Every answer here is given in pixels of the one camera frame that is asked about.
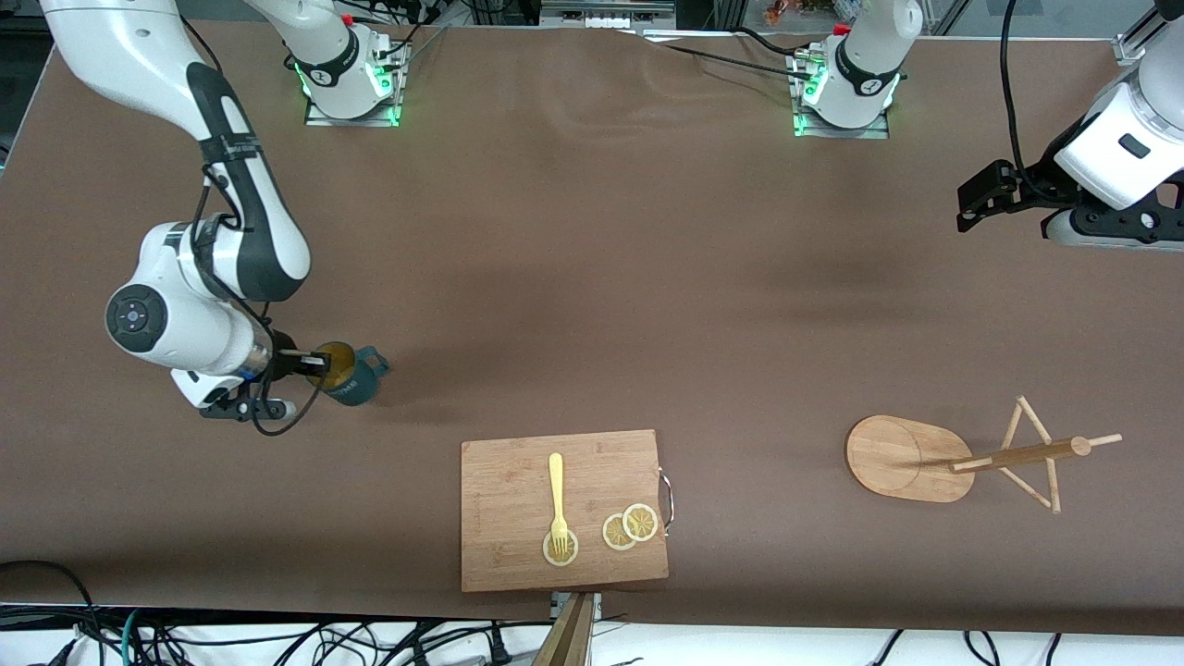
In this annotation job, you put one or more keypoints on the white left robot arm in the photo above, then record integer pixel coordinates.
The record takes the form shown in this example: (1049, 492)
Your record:
(865, 55)

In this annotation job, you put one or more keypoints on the wooden post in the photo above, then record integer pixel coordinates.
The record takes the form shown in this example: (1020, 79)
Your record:
(569, 638)

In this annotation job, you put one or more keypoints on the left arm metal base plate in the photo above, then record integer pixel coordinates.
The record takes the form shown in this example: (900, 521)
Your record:
(879, 131)

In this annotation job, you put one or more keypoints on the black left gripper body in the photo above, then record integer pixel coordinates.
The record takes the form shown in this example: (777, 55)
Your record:
(1033, 182)

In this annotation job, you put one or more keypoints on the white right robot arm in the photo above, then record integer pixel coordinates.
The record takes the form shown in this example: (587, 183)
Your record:
(120, 46)

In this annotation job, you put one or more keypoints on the wooden mug rack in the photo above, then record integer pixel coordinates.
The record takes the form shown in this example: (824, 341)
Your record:
(893, 458)

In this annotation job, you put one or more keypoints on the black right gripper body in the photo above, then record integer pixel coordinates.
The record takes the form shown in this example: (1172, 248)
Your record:
(280, 359)

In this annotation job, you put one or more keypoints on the bamboo cutting board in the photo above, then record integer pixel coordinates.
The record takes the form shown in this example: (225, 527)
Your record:
(509, 518)

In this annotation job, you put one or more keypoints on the teal ribbed mug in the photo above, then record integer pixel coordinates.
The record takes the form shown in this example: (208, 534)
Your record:
(356, 384)

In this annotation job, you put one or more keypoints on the grey metal device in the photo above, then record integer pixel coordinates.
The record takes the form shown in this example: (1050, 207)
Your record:
(606, 14)

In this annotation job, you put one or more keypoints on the yellow plastic fork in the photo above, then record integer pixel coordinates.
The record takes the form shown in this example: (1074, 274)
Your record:
(556, 481)

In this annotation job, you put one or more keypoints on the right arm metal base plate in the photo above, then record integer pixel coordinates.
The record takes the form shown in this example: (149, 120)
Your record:
(393, 92)

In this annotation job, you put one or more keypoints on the lemon slice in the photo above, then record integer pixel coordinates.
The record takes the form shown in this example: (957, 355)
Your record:
(640, 522)
(612, 535)
(561, 558)

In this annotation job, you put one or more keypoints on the small metal bracket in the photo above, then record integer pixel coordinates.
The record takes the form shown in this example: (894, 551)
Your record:
(597, 606)

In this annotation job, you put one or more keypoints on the aluminium frame corner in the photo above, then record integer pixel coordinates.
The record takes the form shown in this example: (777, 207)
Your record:
(1132, 48)

